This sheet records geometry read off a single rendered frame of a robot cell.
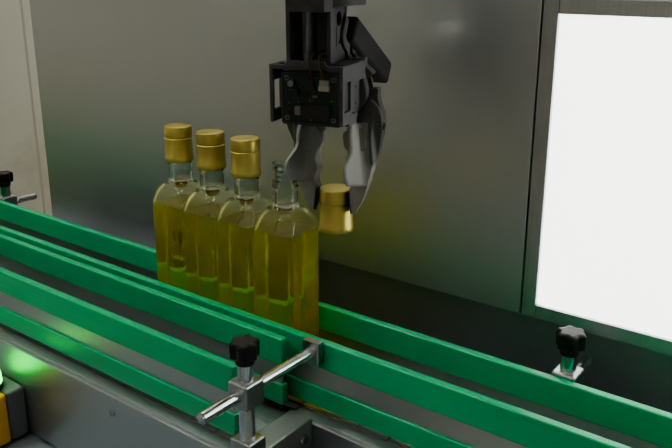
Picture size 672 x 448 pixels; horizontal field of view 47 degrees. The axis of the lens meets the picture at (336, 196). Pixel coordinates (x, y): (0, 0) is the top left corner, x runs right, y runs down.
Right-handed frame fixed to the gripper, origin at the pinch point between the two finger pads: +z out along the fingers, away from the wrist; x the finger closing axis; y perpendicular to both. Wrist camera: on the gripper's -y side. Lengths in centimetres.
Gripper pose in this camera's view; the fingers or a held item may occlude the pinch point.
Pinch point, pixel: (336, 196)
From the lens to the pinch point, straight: 77.8
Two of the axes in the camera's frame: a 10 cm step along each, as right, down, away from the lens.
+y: -3.7, 2.7, -8.9
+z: 0.0, 9.6, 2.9
